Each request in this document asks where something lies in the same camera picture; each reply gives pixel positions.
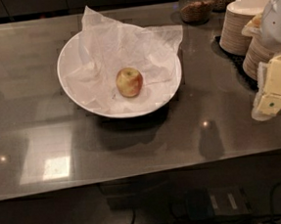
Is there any white crumpled paper liner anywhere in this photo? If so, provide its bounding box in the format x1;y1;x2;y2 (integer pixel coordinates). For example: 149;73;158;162
56;0;191;120

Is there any front stack of paper bowls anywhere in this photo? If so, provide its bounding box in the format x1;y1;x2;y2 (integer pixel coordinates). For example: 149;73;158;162
243;36;275;80

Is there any glass jar with brown grains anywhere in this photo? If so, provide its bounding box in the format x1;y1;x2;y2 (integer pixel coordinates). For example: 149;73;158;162
179;0;216;24

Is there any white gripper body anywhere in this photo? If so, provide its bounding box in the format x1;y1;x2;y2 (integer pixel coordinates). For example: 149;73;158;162
260;0;281;52

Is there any white bowl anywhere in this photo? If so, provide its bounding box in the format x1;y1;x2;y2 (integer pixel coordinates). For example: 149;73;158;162
53;21;187;125

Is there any dark box on floor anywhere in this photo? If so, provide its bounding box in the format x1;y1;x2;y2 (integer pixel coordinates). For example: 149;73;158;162
185;186;252;220

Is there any black mat under bowl stacks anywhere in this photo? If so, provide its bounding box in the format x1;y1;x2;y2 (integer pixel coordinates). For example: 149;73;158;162
211;35;258;92

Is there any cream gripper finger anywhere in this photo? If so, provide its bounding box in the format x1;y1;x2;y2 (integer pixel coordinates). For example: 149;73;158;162
242;13;262;37
252;55;281;121

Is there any red yellow apple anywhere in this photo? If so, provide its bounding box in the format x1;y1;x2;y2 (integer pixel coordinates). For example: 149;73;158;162
116;67;144;98

